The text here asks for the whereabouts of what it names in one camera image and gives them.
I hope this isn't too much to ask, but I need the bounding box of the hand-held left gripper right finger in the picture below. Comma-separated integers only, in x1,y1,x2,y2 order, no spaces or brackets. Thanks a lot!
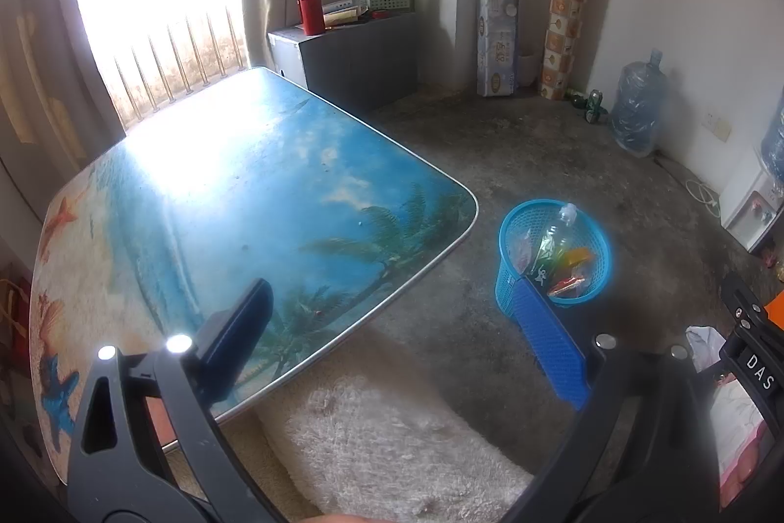
502,278,720,523

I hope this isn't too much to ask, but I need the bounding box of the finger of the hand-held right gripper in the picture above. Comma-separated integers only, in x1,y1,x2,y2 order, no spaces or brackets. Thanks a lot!
719,272,766,345

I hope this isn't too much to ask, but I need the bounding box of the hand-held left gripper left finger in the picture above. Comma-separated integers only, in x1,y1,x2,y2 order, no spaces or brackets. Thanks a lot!
66,278,289,523

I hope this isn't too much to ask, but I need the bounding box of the red drink can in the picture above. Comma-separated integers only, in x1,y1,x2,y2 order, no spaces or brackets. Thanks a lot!
547,278,594,297

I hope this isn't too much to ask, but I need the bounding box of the clear torn red-print plastic bag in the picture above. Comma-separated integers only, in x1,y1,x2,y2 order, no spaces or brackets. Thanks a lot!
507,232,537,275

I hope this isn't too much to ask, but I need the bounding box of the clear plastic bottle green label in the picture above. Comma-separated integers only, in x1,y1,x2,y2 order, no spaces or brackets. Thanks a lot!
532,203,580,285

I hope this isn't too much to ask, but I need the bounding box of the blue plastic mesh basket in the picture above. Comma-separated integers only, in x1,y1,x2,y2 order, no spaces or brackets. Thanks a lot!
495,198,614,316

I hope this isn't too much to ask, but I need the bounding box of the white crumpled cloth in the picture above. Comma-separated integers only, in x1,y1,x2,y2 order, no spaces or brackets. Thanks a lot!
685,325,730,374

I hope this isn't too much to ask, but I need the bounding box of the person's pink clothing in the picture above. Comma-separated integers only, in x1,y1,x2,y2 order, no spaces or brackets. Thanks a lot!
698,370,776,505

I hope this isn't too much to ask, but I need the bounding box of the white water dispenser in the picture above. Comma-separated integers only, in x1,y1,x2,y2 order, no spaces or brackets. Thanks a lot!
719,149,784,253

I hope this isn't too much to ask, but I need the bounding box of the beach print folding table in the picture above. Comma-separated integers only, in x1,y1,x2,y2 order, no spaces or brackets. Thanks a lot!
27,66,479,490

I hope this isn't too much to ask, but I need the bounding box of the large blue water jug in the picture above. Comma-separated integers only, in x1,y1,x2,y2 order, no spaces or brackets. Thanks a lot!
759,97,784,181
609,48,668,158

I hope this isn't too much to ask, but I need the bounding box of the white fluffy rug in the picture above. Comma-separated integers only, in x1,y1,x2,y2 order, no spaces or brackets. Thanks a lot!
254,370,540,523

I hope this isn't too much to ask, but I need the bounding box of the red gift bag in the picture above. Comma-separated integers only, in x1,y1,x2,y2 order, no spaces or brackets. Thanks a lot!
0,278,34,377

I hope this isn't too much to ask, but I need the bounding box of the white plastic bin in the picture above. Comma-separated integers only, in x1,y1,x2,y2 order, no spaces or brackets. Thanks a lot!
517,51,543,92

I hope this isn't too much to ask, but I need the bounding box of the metal window grille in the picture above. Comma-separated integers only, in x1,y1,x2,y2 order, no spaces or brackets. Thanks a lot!
101,5,249,123

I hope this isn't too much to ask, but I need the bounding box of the dark grey cabinet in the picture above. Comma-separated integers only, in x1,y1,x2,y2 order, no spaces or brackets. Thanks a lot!
268,11,423,110

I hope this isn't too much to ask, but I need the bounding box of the toilet paper pack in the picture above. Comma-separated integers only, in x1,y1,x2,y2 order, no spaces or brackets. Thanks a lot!
476,0,520,99

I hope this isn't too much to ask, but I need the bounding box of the rolled printed mat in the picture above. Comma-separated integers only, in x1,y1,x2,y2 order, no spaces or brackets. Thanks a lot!
539,0,594,101

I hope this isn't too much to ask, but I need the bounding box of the red thermos bottle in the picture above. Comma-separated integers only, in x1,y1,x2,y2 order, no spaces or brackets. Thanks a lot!
297,0,327,37

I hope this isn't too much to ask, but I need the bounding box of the stack of papers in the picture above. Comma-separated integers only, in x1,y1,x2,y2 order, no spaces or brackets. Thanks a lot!
322,0,368,29

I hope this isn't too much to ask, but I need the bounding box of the white power cable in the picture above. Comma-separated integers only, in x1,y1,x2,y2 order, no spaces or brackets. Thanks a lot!
685,178,724,221

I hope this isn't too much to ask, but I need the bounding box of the wall socket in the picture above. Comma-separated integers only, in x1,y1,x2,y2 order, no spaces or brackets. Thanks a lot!
704,111,733,143

